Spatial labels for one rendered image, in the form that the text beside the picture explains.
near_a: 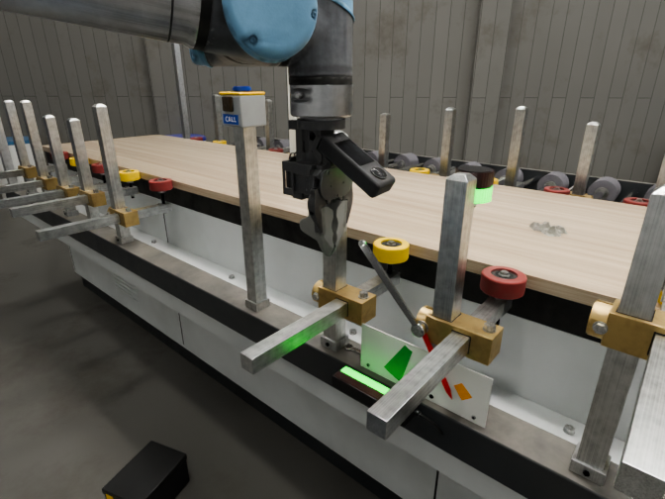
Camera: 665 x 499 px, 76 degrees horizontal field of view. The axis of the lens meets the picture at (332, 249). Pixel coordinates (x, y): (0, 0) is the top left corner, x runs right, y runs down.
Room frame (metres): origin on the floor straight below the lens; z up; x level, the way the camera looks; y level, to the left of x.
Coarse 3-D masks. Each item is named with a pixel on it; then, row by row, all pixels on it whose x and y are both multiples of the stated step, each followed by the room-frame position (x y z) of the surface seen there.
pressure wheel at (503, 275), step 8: (488, 272) 0.72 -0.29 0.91; (496, 272) 0.73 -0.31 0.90; (504, 272) 0.71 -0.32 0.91; (512, 272) 0.73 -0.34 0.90; (520, 272) 0.72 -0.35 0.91; (480, 280) 0.73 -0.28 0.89; (488, 280) 0.70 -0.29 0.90; (496, 280) 0.69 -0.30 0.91; (504, 280) 0.69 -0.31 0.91; (512, 280) 0.69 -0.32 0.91; (520, 280) 0.69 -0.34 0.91; (480, 288) 0.72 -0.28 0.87; (488, 288) 0.70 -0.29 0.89; (496, 288) 0.69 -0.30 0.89; (504, 288) 0.68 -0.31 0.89; (512, 288) 0.68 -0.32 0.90; (520, 288) 0.68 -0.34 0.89; (496, 296) 0.69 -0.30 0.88; (504, 296) 0.68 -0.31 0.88; (512, 296) 0.68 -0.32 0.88; (520, 296) 0.68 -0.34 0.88
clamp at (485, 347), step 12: (420, 312) 0.65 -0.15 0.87; (432, 324) 0.62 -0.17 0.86; (444, 324) 0.61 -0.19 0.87; (456, 324) 0.60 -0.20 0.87; (468, 324) 0.60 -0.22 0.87; (480, 324) 0.60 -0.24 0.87; (432, 336) 0.62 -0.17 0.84; (444, 336) 0.61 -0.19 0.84; (468, 336) 0.58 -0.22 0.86; (480, 336) 0.57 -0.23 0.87; (492, 336) 0.57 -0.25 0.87; (468, 348) 0.58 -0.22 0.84; (480, 348) 0.57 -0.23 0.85; (492, 348) 0.56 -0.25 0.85; (480, 360) 0.56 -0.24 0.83; (492, 360) 0.57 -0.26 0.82
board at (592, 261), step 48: (96, 144) 2.53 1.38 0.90; (144, 144) 2.53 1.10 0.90; (192, 144) 2.53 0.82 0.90; (192, 192) 1.47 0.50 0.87; (432, 192) 1.37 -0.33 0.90; (528, 192) 1.37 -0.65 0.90; (432, 240) 0.92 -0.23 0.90; (480, 240) 0.92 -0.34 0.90; (528, 240) 0.92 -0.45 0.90; (576, 240) 0.92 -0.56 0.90; (624, 240) 0.92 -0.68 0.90; (576, 288) 0.67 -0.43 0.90
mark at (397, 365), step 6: (402, 348) 0.66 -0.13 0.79; (396, 354) 0.66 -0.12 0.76; (402, 354) 0.66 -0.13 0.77; (408, 354) 0.65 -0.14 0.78; (390, 360) 0.67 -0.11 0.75; (396, 360) 0.66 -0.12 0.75; (402, 360) 0.66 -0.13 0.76; (408, 360) 0.65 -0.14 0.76; (384, 366) 0.68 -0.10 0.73; (390, 366) 0.67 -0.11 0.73; (396, 366) 0.66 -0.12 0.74; (402, 366) 0.65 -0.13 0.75; (390, 372) 0.67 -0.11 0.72; (396, 372) 0.66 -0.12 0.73; (402, 372) 0.65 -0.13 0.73; (396, 378) 0.66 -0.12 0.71
